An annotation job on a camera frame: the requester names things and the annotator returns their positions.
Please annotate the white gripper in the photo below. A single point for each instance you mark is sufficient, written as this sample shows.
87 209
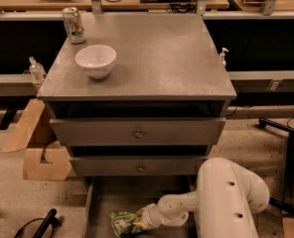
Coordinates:
150 217

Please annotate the green jalapeno chip bag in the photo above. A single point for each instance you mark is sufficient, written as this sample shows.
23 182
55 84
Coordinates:
121 223

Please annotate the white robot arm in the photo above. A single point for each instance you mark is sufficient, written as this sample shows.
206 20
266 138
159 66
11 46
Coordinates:
225 198

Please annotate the open bottom grey drawer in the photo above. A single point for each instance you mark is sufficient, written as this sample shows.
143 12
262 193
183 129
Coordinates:
107 194

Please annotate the middle grey drawer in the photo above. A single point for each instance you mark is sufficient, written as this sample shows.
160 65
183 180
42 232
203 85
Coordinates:
136 166

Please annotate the grey drawer cabinet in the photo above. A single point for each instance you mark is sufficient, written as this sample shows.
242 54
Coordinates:
166 68

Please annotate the top grey drawer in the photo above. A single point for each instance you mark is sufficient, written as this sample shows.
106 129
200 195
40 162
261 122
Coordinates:
137 132

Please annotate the cardboard box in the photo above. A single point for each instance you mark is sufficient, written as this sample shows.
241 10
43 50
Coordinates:
44 156

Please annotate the black chair base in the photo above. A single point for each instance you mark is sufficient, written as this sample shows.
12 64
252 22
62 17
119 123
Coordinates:
287 202

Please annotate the white ceramic bowl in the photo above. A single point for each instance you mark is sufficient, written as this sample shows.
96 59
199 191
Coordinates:
97 61

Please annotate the white pump dispenser bottle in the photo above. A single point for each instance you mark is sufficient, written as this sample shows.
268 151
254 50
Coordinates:
223 54

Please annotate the clear sanitizer bottle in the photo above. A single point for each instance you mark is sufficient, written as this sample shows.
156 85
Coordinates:
36 70

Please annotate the silver soda can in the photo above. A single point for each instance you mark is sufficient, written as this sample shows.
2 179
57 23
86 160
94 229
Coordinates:
73 25

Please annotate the wooden workbench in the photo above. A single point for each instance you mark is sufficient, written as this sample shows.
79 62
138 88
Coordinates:
83 5

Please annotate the black stand with cable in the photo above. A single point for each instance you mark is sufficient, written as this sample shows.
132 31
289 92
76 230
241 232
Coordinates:
50 221

